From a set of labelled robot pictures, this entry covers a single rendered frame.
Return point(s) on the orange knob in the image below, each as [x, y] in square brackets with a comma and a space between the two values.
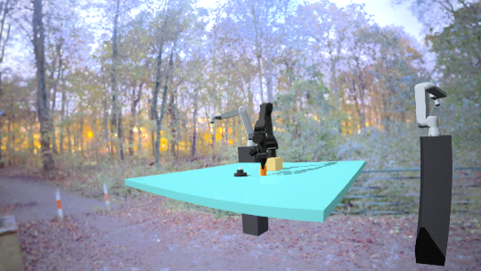
[263, 171]

